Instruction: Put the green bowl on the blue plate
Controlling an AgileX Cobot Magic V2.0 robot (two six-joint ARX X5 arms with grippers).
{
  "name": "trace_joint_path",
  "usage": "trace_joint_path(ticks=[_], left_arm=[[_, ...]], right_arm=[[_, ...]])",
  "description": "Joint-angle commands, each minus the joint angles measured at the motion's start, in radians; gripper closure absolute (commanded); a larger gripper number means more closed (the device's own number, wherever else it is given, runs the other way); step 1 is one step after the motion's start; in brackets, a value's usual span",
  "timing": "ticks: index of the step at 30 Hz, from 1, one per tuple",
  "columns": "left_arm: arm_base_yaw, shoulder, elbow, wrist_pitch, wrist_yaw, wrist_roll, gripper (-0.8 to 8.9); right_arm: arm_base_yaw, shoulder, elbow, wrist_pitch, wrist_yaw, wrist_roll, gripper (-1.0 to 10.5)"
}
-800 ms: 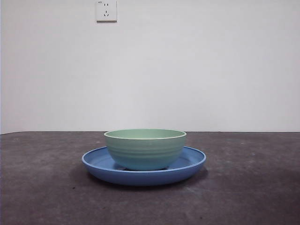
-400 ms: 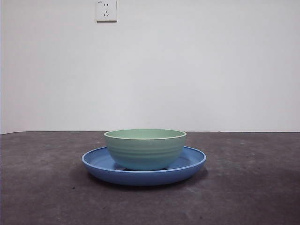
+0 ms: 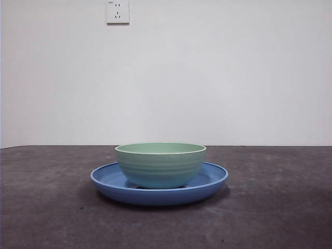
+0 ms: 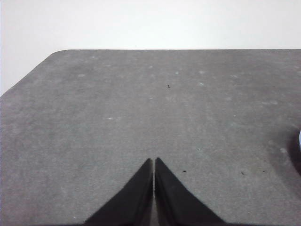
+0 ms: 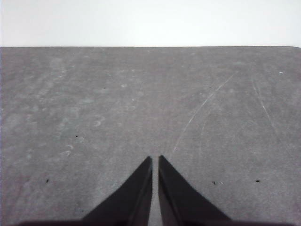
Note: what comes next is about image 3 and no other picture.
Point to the green ribbed bowl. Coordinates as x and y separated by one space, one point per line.
160 168

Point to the blue round plate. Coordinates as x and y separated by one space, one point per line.
155 197

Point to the white wall socket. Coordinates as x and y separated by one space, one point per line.
118 13

